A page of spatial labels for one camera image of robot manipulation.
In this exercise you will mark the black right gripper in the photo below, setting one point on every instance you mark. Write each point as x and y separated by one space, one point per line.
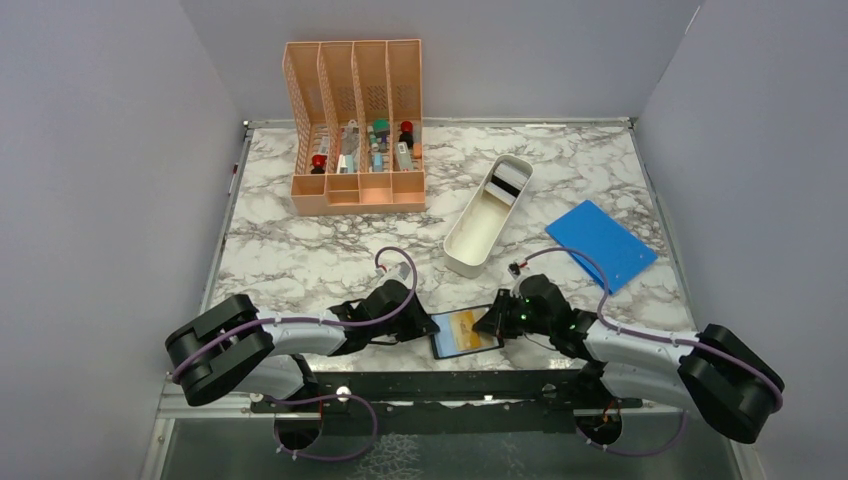
496 321

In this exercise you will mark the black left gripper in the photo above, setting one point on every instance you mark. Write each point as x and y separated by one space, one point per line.
420 323

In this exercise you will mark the black leather card holder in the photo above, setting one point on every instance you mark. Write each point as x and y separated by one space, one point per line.
442 342

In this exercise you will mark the white oblong plastic tray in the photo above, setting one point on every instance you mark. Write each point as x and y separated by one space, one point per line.
469 244

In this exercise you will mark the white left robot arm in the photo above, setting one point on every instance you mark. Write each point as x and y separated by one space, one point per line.
233 348

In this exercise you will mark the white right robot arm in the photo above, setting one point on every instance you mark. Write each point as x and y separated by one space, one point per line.
710 374

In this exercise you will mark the stack of cards in tray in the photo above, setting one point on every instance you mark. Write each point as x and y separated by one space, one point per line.
506 183

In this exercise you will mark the red cap bottle left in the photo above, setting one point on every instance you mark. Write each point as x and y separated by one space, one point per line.
319 163

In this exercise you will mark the red cap bottle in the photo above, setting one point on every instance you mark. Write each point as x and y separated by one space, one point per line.
407 134
319 163

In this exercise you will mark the red cap bottle right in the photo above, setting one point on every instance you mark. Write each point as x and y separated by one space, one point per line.
407 134

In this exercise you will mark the green cap bottle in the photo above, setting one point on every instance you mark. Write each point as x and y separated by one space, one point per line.
379 134

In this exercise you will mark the orange plastic file organizer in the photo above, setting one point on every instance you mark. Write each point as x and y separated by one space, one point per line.
336 90

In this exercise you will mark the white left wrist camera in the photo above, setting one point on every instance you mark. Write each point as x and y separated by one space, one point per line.
400 272

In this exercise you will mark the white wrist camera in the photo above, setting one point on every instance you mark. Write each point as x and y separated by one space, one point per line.
400 272
517 281

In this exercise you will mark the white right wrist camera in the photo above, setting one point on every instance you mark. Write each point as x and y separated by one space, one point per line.
517 281

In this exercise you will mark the black metal base rail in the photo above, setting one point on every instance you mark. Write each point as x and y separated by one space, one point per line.
459 402

